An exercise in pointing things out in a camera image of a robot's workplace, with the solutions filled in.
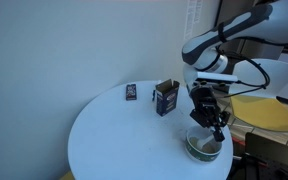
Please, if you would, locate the white chair yellow seat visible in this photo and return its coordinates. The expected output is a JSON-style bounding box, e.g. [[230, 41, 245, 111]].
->
[[229, 58, 288, 132]]

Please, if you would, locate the round white table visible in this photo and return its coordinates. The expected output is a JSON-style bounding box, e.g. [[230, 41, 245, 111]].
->
[[68, 81, 233, 180]]

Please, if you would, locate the white plastic spoon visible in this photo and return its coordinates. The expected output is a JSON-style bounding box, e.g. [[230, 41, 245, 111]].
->
[[197, 135, 214, 149]]

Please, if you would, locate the blue pasta box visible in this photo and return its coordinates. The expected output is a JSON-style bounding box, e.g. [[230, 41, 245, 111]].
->
[[155, 79, 180, 116]]

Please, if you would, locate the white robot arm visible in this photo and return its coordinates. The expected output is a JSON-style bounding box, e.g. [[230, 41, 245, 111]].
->
[[182, 0, 288, 142]]

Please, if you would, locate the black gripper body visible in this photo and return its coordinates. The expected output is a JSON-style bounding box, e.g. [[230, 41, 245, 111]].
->
[[190, 87, 220, 128]]

